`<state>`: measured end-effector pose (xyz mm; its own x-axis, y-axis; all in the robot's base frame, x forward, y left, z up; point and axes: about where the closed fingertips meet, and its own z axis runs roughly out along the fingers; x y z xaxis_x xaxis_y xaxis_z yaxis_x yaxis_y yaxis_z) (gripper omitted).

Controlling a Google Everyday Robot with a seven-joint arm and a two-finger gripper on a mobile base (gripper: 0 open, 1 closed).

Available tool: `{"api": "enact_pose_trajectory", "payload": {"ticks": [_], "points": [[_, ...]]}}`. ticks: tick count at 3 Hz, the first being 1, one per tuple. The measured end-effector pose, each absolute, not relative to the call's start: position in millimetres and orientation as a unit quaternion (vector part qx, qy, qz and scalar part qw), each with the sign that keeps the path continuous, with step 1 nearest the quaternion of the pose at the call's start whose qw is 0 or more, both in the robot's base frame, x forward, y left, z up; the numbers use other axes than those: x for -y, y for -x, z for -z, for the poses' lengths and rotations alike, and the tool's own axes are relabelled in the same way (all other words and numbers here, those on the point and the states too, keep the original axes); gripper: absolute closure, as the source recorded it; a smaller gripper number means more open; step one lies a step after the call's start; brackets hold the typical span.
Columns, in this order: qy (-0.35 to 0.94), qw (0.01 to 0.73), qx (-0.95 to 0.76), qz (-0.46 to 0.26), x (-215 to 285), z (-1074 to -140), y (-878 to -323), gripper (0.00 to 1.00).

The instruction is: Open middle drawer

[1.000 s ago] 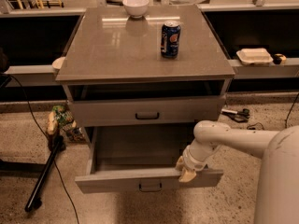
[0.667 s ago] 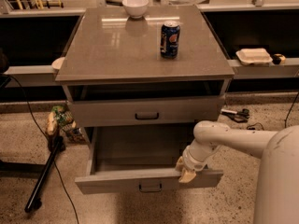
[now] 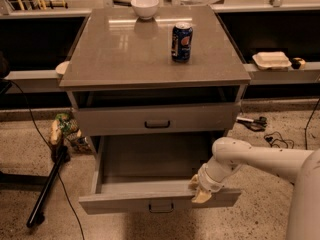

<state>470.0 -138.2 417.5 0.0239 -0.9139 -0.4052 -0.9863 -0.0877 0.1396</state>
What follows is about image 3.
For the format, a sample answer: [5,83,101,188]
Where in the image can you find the blue soda can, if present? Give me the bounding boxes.
[171,22,193,63]

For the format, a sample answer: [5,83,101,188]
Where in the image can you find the black pole stand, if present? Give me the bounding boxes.
[26,146,67,228]

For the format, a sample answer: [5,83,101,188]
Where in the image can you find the black scissors on floor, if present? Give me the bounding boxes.
[236,117,267,132]

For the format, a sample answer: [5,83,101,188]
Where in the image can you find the white foam takeout box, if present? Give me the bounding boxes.
[252,51,291,70]

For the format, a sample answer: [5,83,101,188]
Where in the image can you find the white plate on ledge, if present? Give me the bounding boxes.
[55,61,69,75]

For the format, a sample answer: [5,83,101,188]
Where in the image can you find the small black yellow object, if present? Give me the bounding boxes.
[291,57,306,69]

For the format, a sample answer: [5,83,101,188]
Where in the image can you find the white ceramic bowl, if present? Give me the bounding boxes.
[131,0,159,20]

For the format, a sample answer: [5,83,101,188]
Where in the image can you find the grey top drawer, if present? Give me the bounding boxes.
[73,103,240,136]

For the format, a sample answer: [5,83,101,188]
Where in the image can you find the black cable at right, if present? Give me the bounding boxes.
[303,98,320,151]

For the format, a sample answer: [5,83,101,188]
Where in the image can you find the grey drawer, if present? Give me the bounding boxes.
[73,103,240,136]
[78,133,242,216]

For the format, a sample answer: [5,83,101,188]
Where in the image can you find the black cable on left floor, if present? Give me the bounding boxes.
[0,78,86,240]

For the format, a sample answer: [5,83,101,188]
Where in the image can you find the black power adapter with cable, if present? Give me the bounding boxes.
[264,131,295,149]

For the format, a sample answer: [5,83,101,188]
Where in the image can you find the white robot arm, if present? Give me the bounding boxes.
[189,137,320,240]

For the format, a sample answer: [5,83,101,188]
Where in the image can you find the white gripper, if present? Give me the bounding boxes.
[188,159,240,204]

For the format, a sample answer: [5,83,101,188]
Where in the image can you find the grey drawer cabinet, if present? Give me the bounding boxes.
[59,5,252,185]

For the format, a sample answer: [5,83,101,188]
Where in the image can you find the green snack bag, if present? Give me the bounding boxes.
[49,113,91,153]

